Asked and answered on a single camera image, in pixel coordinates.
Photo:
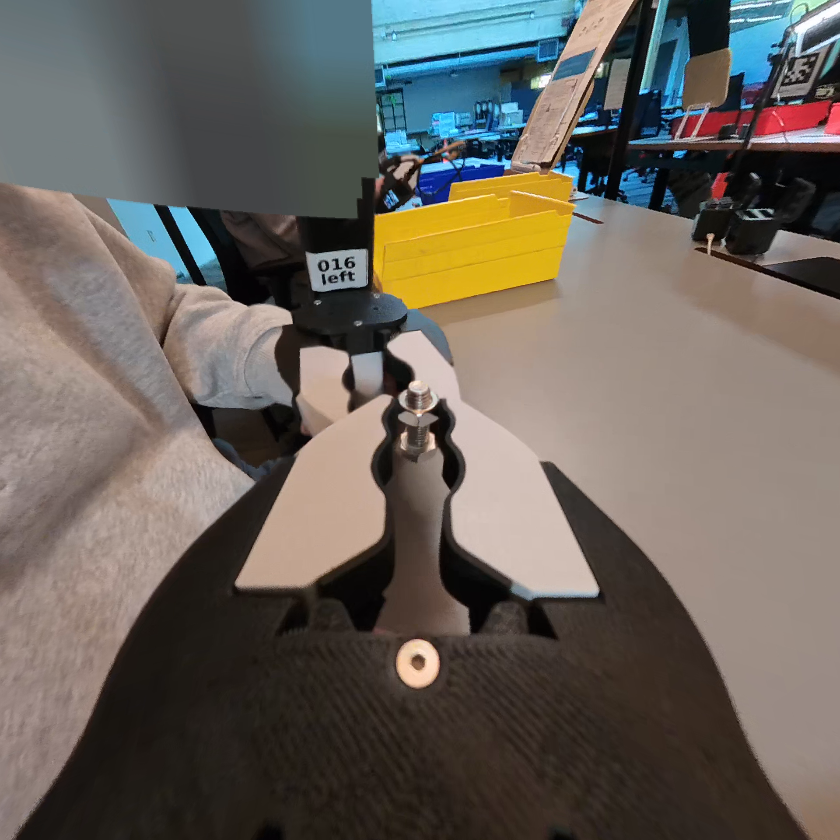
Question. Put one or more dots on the grey desk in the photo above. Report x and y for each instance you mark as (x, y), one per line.
(656, 426)

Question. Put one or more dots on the person's grey hoodie torso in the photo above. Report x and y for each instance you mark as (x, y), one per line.
(65, 459)

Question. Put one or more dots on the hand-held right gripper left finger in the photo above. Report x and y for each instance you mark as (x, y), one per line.
(321, 512)

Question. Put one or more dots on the black office chair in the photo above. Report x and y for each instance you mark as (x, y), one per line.
(210, 249)

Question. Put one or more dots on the black steel column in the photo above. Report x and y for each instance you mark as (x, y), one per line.
(633, 85)

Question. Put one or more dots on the metal bolt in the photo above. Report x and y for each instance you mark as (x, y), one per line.
(418, 434)

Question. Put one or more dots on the LED light bar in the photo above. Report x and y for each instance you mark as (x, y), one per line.
(817, 16)

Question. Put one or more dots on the metal hex nut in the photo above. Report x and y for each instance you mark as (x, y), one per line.
(420, 417)

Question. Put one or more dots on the fiducial marker tag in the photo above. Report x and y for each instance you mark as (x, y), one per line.
(804, 75)

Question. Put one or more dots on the red plastic bin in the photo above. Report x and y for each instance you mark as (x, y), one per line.
(833, 119)
(715, 124)
(787, 117)

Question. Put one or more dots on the small black charger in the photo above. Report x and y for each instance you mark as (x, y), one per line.
(712, 223)

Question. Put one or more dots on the person's left forearm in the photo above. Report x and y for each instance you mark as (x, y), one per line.
(223, 348)

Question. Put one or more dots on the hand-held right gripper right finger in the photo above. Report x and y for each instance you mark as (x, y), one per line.
(512, 518)

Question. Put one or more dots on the long wooden table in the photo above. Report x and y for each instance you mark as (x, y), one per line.
(787, 141)

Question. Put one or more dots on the rounded wooden board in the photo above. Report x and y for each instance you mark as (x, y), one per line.
(707, 79)

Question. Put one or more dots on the blue plastic bin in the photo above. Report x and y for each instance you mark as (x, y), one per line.
(439, 184)

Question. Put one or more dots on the black lamp pole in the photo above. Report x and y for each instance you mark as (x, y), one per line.
(754, 131)

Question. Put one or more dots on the black battery charger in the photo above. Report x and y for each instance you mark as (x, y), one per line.
(754, 233)

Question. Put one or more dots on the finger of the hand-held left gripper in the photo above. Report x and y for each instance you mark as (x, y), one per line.
(321, 387)
(423, 358)

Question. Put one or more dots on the brown document board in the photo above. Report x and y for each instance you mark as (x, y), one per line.
(564, 85)

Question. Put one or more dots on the yellow plastic bin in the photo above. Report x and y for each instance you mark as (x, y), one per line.
(472, 249)
(525, 184)

